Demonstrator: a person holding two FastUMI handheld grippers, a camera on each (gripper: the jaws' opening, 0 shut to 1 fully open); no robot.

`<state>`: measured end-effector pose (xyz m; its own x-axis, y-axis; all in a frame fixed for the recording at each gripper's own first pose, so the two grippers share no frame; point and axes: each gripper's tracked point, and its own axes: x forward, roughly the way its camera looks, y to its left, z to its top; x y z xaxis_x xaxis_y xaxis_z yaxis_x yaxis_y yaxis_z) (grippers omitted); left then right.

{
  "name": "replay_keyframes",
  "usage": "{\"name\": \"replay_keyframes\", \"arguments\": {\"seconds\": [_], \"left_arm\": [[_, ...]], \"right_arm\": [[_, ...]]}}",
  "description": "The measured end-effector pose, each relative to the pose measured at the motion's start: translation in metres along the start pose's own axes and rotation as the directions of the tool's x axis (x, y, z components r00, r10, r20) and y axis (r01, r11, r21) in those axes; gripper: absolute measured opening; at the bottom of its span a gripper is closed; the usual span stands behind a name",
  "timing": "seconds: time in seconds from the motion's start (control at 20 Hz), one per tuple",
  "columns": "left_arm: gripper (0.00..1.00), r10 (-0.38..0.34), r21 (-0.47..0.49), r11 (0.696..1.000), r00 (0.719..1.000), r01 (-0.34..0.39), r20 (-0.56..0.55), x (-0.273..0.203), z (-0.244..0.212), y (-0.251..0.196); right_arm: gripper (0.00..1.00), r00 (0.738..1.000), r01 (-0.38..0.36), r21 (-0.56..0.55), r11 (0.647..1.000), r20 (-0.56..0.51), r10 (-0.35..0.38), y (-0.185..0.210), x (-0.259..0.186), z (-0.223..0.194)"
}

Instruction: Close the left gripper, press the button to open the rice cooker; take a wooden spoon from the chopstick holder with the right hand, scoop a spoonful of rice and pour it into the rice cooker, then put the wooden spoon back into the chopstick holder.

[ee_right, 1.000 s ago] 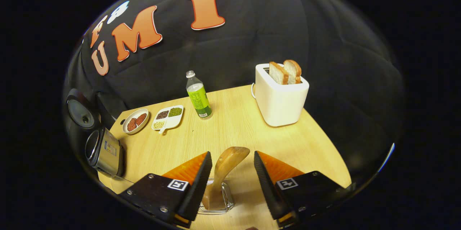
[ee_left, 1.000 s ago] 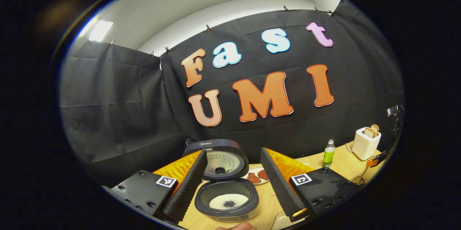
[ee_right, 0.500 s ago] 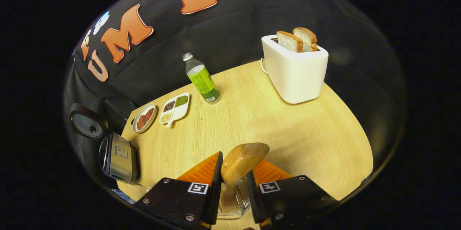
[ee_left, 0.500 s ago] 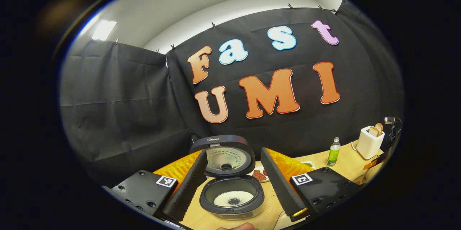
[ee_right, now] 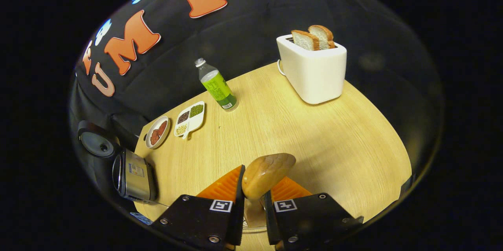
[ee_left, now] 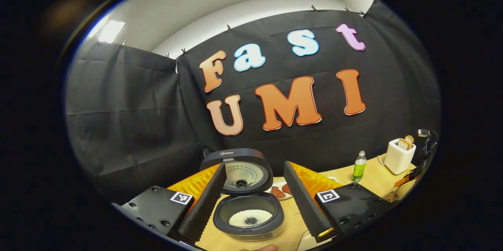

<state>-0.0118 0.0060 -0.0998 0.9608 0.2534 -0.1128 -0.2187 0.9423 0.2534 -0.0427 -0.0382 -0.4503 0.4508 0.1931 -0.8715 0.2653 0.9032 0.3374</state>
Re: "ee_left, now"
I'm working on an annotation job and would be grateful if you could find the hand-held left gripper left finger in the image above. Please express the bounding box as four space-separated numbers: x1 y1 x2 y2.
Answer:
111 163 228 246

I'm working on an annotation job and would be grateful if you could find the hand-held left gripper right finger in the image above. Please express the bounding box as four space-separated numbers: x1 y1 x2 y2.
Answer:
283 160 398 244

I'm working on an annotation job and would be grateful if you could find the white rice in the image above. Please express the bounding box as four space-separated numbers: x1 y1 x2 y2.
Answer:
300 235 323 251
228 209 273 227

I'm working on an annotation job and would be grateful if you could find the dark silver rice cooker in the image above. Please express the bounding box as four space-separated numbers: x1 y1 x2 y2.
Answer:
199 148 285 242

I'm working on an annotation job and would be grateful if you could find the clear rice container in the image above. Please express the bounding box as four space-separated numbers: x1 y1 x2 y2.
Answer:
296 227 329 251

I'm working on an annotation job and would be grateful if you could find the white toaster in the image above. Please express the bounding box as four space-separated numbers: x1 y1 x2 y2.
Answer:
384 138 417 175

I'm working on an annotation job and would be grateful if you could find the green label plastic bottle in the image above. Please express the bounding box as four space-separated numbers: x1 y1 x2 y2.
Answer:
351 150 367 183

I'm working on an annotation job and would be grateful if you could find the round white plate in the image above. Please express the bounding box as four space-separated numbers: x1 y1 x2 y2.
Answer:
264 179 294 201

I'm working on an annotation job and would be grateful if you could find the black backdrop cloth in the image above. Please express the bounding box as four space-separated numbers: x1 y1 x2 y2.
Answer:
65 0 441 204

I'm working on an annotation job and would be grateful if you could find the ceiling light panel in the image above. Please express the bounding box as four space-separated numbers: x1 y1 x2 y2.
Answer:
97 20 127 44

